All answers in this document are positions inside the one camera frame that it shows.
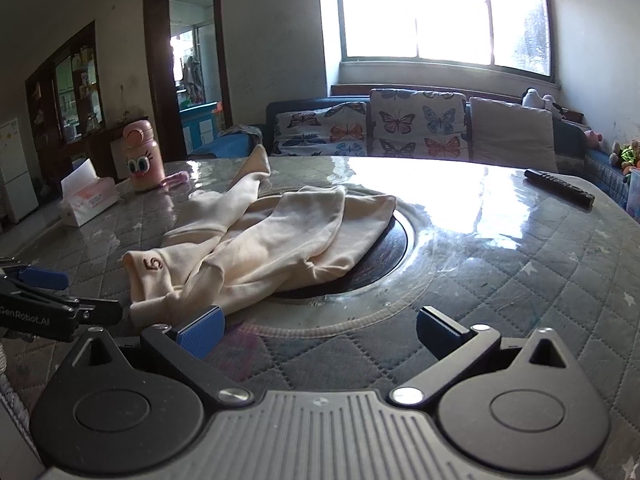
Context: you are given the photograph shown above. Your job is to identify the plain beige cushion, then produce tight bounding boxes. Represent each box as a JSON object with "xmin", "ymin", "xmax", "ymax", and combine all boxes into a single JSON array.
[{"xmin": 469, "ymin": 98, "xmax": 558, "ymax": 172}]

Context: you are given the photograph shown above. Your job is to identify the dark blue sofa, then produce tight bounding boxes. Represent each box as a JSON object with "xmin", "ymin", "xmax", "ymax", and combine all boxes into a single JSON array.
[{"xmin": 188, "ymin": 90, "xmax": 634, "ymax": 212}]

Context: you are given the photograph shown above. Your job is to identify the white refrigerator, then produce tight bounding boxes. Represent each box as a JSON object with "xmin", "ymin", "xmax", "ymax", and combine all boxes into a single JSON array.
[{"xmin": 0, "ymin": 119, "xmax": 38, "ymax": 224}]

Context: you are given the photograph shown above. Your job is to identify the round black stove plate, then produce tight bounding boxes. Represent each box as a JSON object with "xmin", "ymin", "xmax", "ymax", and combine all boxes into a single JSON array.
[{"xmin": 274, "ymin": 211, "xmax": 410, "ymax": 300}]

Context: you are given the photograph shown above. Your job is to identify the butterfly cushion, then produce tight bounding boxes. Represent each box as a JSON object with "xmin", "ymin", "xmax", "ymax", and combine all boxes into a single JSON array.
[
  {"xmin": 368, "ymin": 89, "xmax": 470, "ymax": 162},
  {"xmin": 271, "ymin": 102, "xmax": 367, "ymax": 157}
]

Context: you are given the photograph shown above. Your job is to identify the black remote control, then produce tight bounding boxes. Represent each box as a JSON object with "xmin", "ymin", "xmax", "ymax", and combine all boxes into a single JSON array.
[{"xmin": 524, "ymin": 169, "xmax": 594, "ymax": 209}]

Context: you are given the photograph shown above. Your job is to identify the middle butterfly cushion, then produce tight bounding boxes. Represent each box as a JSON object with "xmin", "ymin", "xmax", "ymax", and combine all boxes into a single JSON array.
[{"xmin": 368, "ymin": 89, "xmax": 470, "ymax": 162}]

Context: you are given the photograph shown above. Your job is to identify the dark wooden cabinet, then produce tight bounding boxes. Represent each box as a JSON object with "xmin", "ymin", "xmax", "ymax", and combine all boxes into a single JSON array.
[{"xmin": 25, "ymin": 23, "xmax": 119, "ymax": 203}]

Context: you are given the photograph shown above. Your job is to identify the cream long-sleeve garment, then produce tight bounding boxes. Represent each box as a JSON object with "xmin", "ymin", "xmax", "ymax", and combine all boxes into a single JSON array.
[{"xmin": 122, "ymin": 146, "xmax": 396, "ymax": 328}]

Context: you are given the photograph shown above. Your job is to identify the window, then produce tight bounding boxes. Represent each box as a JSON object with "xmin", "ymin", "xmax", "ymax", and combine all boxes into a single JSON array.
[{"xmin": 338, "ymin": 0, "xmax": 553, "ymax": 79}]

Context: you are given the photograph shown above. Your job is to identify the tissue pack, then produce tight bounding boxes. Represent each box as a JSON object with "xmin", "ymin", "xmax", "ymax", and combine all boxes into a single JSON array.
[{"xmin": 60, "ymin": 159, "xmax": 119, "ymax": 228}]

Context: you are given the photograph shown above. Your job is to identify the pink cartoon water bottle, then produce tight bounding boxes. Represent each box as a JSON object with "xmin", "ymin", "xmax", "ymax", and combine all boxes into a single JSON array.
[{"xmin": 122, "ymin": 120, "xmax": 165, "ymax": 193}]

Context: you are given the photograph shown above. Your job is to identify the dark door frame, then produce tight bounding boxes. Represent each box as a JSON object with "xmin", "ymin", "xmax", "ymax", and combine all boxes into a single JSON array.
[{"xmin": 143, "ymin": 0, "xmax": 232, "ymax": 162}]

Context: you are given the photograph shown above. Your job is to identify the left butterfly cushion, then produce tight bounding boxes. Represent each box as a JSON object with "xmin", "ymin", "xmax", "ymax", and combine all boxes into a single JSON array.
[{"xmin": 271, "ymin": 102, "xmax": 367, "ymax": 157}]

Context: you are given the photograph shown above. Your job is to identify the white plush toy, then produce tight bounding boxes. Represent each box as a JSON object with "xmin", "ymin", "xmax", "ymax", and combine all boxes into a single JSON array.
[{"xmin": 522, "ymin": 87, "xmax": 563, "ymax": 118}]

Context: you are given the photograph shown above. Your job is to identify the blue blanket on sofa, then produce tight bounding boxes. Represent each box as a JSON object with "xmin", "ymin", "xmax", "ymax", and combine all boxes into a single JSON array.
[{"xmin": 189, "ymin": 125, "xmax": 262, "ymax": 158}]

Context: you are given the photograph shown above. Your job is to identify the pink bottle strap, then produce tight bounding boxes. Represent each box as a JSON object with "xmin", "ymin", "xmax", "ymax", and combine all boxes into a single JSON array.
[{"xmin": 158, "ymin": 170, "xmax": 191, "ymax": 189}]

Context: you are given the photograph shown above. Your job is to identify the colourful plush toys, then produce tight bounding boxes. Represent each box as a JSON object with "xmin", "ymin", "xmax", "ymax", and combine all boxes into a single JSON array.
[{"xmin": 610, "ymin": 140, "xmax": 640, "ymax": 176}]

